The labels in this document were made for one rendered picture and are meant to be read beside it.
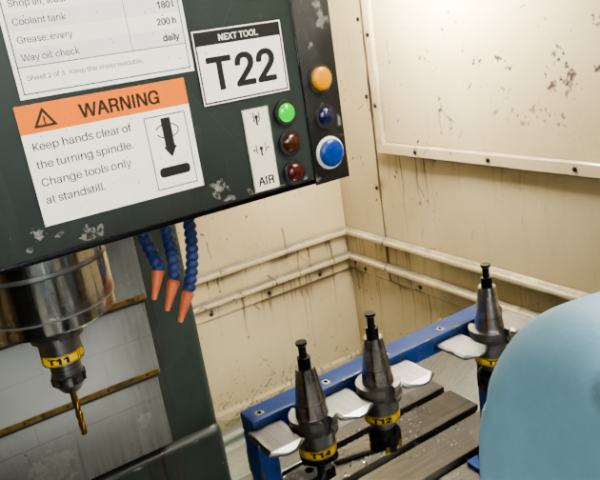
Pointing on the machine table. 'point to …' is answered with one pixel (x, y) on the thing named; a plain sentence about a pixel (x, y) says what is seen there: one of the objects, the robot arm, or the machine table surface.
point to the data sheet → (91, 43)
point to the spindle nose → (47, 298)
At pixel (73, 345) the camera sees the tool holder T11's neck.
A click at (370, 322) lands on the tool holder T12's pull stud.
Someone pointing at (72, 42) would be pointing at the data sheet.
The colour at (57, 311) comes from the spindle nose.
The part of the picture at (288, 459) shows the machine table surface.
